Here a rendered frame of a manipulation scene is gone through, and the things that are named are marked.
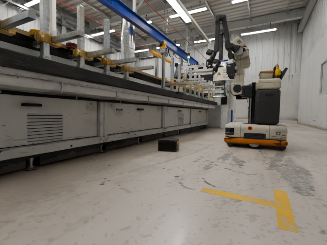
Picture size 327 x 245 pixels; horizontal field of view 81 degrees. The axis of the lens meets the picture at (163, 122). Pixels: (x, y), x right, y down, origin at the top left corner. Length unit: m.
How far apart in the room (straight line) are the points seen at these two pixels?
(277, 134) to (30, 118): 2.31
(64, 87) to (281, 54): 11.29
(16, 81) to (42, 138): 0.48
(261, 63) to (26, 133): 11.28
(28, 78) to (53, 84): 0.14
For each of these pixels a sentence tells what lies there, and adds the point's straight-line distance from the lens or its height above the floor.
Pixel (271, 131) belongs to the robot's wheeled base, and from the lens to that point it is 2.46.
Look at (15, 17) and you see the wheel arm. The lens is 1.17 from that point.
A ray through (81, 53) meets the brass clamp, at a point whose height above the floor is 0.80.
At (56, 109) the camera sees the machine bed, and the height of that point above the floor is 0.41.
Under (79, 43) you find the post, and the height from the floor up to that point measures 0.87.
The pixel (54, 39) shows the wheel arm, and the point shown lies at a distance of 1.38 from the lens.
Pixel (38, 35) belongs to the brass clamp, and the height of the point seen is 0.83.
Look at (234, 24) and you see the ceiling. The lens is 11.36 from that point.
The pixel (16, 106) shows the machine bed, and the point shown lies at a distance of 1.54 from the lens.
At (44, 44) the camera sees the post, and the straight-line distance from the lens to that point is 1.38.
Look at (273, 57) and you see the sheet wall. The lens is 11.96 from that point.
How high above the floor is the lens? 0.40
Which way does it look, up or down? 3 degrees down
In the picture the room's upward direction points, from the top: 1 degrees clockwise
